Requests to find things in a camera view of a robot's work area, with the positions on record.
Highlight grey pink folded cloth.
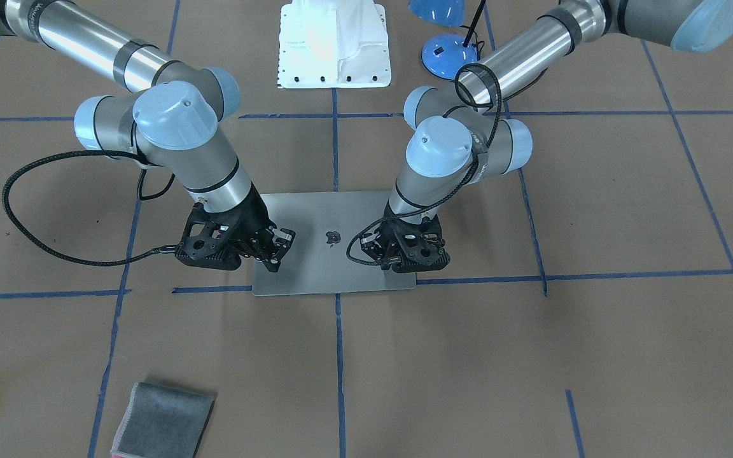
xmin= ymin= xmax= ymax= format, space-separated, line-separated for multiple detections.
xmin=110 ymin=382 xmax=215 ymax=457

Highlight blue desk lamp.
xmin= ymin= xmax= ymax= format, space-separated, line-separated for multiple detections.
xmin=407 ymin=1 xmax=486 ymax=80

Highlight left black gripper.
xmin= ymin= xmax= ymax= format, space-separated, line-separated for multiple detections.
xmin=361 ymin=216 xmax=445 ymax=265

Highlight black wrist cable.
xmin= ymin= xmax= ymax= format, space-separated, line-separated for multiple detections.
xmin=1 ymin=150 xmax=183 ymax=267
xmin=345 ymin=62 xmax=505 ymax=267

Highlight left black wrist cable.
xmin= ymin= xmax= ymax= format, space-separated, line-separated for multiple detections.
xmin=345 ymin=62 xmax=505 ymax=267

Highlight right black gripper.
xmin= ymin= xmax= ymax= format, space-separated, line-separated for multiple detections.
xmin=211 ymin=188 xmax=296 ymax=273

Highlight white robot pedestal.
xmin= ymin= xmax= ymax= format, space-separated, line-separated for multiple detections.
xmin=277 ymin=1 xmax=392 ymax=89

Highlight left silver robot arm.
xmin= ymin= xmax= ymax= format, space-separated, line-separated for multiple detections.
xmin=352 ymin=1 xmax=733 ymax=273

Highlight grey laptop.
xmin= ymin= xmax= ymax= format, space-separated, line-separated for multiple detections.
xmin=252 ymin=191 xmax=417 ymax=296

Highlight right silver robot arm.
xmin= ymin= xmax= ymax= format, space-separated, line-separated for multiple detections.
xmin=0 ymin=1 xmax=296 ymax=272

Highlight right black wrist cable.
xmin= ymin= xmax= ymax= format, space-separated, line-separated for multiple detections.
xmin=1 ymin=150 xmax=183 ymax=267

